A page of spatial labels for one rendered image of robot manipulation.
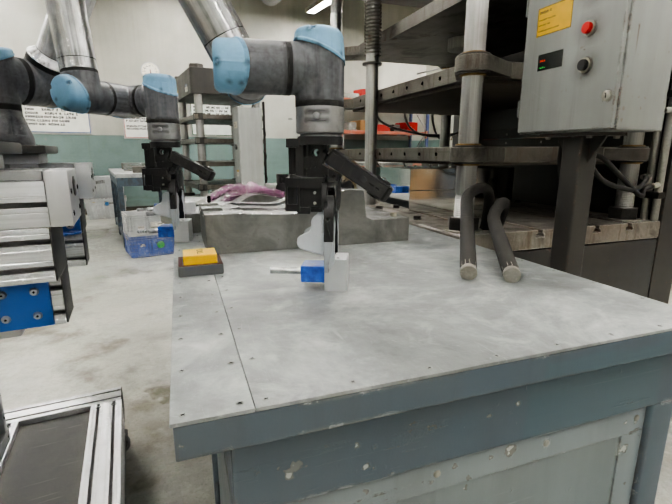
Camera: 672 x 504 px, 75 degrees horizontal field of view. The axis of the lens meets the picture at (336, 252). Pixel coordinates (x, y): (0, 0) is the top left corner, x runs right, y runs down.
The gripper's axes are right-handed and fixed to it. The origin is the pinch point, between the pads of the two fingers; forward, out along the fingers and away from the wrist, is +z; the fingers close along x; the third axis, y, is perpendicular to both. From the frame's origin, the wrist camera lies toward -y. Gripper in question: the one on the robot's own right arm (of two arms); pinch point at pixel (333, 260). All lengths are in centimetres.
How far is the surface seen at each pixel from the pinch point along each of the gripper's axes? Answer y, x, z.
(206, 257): 24.2, -5.9, 1.4
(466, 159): -32, -61, -16
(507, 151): -48, -76, -18
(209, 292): 19.7, 4.9, 4.6
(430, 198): -28, -107, 0
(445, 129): -45, -197, -31
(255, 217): 20.1, -24.9, -3.3
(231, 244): 25.2, -22.5, 2.5
